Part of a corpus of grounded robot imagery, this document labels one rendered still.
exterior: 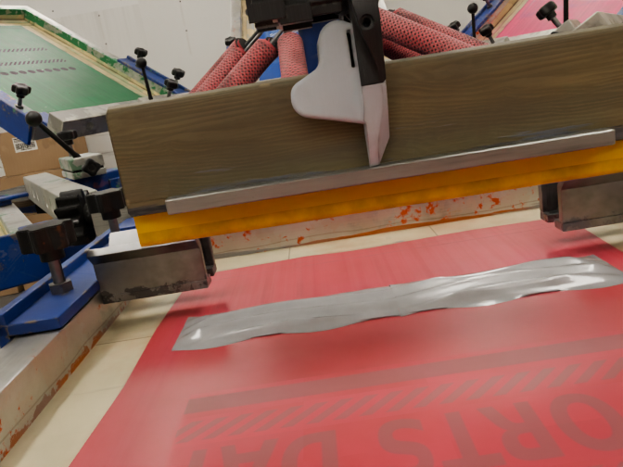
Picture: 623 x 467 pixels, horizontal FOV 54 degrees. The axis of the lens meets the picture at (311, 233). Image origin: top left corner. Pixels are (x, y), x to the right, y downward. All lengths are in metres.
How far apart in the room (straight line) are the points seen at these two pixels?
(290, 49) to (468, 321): 0.81
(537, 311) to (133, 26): 4.53
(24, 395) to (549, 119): 0.39
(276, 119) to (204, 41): 4.34
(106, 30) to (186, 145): 4.50
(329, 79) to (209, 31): 4.35
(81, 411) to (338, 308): 0.20
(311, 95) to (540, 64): 0.15
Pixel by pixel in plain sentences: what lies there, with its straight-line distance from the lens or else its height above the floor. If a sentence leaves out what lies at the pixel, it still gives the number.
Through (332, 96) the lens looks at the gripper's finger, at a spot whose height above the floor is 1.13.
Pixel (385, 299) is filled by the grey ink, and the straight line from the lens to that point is 0.49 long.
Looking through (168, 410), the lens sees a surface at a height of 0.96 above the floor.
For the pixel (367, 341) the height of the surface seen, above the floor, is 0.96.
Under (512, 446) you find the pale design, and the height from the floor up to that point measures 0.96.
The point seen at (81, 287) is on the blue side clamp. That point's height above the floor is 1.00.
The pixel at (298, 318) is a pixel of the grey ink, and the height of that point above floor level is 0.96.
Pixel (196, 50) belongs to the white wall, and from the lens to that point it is 4.74.
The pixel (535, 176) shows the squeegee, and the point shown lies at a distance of 0.45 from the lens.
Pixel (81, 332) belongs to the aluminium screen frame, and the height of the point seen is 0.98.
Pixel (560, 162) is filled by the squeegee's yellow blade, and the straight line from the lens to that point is 0.45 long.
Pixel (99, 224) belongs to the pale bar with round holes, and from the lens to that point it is 0.82.
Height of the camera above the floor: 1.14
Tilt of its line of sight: 14 degrees down
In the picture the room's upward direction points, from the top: 9 degrees counter-clockwise
